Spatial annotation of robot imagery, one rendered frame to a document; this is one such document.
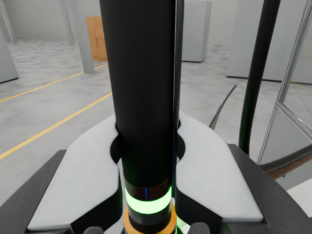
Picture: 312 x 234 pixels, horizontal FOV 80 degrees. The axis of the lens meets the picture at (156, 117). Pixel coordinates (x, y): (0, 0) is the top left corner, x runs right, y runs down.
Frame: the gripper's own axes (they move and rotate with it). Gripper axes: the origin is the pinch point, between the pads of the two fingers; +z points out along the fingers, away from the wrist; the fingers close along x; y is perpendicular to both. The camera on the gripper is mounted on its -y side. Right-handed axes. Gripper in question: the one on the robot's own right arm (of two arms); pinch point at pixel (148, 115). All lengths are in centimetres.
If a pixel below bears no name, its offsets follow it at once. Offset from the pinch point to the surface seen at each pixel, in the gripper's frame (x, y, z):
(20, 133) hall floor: -205, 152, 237
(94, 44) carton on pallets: -224, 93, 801
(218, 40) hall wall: 397, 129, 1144
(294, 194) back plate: 32.6, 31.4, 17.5
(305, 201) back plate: 33.0, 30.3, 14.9
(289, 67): 91, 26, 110
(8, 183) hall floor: -158, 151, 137
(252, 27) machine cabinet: 246, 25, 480
